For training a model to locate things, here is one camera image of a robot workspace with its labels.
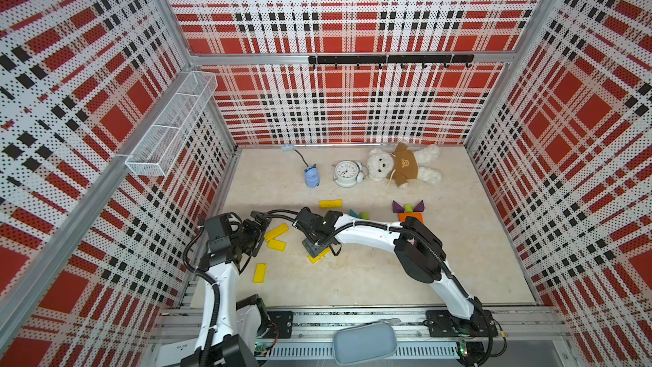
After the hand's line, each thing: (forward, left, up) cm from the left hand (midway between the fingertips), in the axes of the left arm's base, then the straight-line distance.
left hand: (274, 223), depth 82 cm
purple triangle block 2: (+12, -53, -11) cm, 56 cm away
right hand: (-1, -16, -10) cm, 19 cm away
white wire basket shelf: (+26, +44, +11) cm, 52 cm away
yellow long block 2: (+2, +2, -12) cm, 12 cm away
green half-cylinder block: (+9, -32, -12) cm, 35 cm away
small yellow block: (-2, +1, -13) cm, 13 cm away
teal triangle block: (+10, -27, -12) cm, 31 cm away
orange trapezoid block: (+10, -52, -12) cm, 55 cm away
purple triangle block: (+12, -44, -11) cm, 47 cm away
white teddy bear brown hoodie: (+29, -49, -5) cm, 57 cm away
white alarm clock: (+28, -26, -9) cm, 39 cm away
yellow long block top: (+14, -18, -11) cm, 25 cm away
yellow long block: (-8, -13, -12) cm, 19 cm away
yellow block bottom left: (-12, +5, -12) cm, 18 cm away
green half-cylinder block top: (+12, -49, -11) cm, 52 cm away
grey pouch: (-32, -29, -9) cm, 44 cm away
